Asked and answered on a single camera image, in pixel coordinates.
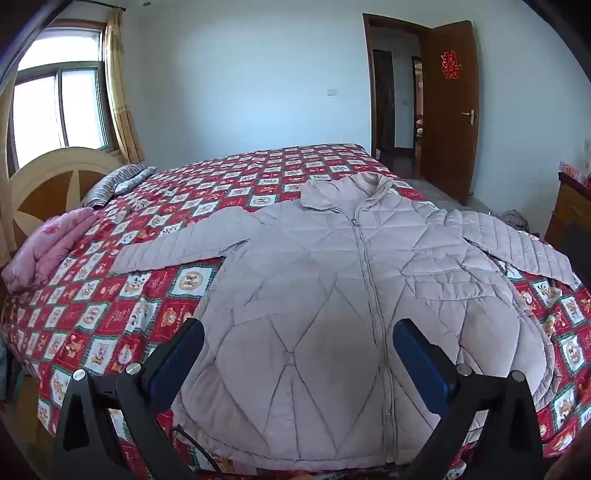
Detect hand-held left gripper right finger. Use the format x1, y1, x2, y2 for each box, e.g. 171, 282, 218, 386
392, 318, 546, 480

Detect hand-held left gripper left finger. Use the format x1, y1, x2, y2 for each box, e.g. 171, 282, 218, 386
53, 318, 205, 480

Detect pale lilac quilted jacket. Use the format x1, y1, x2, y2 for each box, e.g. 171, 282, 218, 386
111, 172, 578, 308

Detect red bear-print bed sheet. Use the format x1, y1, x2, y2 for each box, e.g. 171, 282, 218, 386
0, 143, 591, 467

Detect grey cloth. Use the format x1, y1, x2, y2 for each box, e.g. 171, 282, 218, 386
501, 210, 532, 232

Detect pink folded quilt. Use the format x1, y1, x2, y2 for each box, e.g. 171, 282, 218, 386
1, 207, 98, 292

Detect striped grey pillow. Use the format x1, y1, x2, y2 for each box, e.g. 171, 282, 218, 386
82, 164, 158, 208

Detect brown wooden cabinet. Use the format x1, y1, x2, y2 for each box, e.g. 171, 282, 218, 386
545, 172, 591, 278

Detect brown wooden door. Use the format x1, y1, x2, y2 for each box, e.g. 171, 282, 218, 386
420, 21, 481, 206

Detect cream and wood headboard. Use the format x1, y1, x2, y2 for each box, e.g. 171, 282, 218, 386
0, 147, 125, 268

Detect pink box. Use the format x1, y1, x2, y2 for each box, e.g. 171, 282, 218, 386
558, 161, 591, 186

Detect yellow curtain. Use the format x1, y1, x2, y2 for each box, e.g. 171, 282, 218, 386
104, 9, 146, 164

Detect window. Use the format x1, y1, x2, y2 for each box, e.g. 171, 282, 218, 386
9, 28, 114, 171

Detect red paper door decoration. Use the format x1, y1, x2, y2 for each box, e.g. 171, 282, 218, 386
440, 50, 461, 80

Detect dark curtain rod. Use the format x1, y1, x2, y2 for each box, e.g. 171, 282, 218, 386
71, 0, 125, 12

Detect black cable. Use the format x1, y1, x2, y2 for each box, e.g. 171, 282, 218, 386
171, 427, 218, 480

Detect brown door frame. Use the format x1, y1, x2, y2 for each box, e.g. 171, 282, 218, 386
362, 13, 432, 181

